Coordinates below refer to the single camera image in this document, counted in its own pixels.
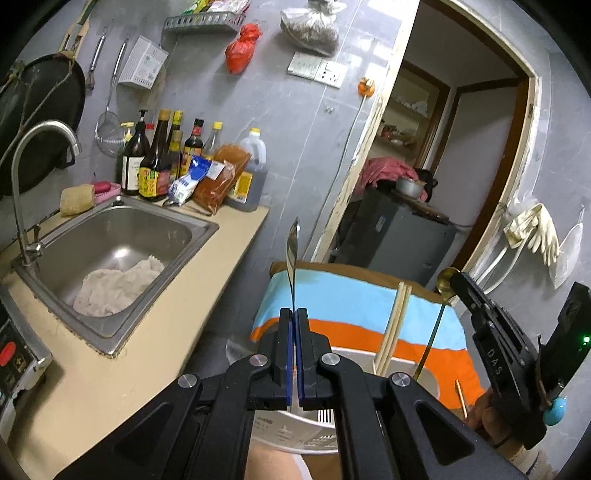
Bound red cloth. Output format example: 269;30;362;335
355;157;419;201

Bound blue white salt bag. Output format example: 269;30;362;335
168;155;218;206

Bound white plastic utensil basket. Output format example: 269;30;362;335
226;335;441;457

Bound wooden shelf unit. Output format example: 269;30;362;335
374;60;451;160

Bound black kettle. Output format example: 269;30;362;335
413;168;438;204

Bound cream rubber gloves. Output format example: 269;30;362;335
503;203;560;267

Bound white hanging slotted basket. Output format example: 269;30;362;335
117;36;169;89

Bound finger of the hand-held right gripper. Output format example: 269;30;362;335
450;272;541;416

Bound red plastic bag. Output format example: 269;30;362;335
225;23;263;75

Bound large dark vinegar jug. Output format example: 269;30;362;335
226;128;269;212

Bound gold neck sauce bottle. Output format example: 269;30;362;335
168;110;184;181

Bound large soy sauce bottle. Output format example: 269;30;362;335
139;109;172;201

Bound dark pump bottle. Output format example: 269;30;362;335
122;110;153;195

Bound white dishcloth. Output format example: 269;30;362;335
73;256;166;318

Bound tan loofah sponge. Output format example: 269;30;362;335
60;184;96;217

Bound stainless steel sink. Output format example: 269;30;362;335
11;196;220;356

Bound dark wooden board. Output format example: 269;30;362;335
406;198;451;222

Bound grey cabinet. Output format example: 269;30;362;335
342;187;469;289

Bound grey wall shelf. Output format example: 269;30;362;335
163;13;241;33

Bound gold long spoon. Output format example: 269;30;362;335
414;267;461;383

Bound chrome faucet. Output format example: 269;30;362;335
11;120;83;267

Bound person's leg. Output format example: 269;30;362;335
244;450;308;480

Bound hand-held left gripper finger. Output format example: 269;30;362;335
298;308;527;480
55;308;293;480

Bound black wok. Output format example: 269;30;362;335
0;53;88;197

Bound striped blue orange cloth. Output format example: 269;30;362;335
252;261;485;416

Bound clear plastic bag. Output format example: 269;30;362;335
549;208;583;289

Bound clear bag of dried goods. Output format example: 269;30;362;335
281;0;347;57

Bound induction cooker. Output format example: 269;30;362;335
0;285;52;441

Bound metal mesh strainer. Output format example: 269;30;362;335
95;39;130;158

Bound hanging metal spatula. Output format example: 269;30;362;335
85;28;109;90

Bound kitchen knife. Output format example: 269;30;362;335
285;218;302;310

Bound red label sauce bottle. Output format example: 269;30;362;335
182;119;205;167

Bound clear yellow cap bottle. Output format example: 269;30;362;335
202;121;223;160

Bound small metal pot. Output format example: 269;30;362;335
396;178;424;200

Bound door frame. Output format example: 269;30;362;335
300;0;541;296

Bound white wall switch panel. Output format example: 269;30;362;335
287;52;348;88

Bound person's right forearm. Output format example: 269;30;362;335
499;438;561;480

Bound pink soap dish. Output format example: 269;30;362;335
91;181;123;205

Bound red chili powder bag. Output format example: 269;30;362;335
191;144;252;215

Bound person's right hand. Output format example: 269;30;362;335
473;390;525;449

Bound white hose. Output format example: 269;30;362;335
475;240;527;296

